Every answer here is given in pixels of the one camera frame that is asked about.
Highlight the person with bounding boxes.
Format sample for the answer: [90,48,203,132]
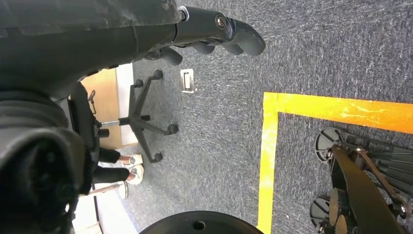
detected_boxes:
[92,147,144,199]

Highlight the open metal floor socket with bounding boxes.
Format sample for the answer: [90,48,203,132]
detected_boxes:
[180,68,196,94]

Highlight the yellow floor tape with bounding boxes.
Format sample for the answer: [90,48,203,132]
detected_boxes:
[257,92,413,234]

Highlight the black office swivel chair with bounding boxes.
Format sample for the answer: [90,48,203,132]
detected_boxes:
[68,69,180,195]

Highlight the black round flanged disc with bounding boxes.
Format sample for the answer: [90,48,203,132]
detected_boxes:
[138,211,263,234]

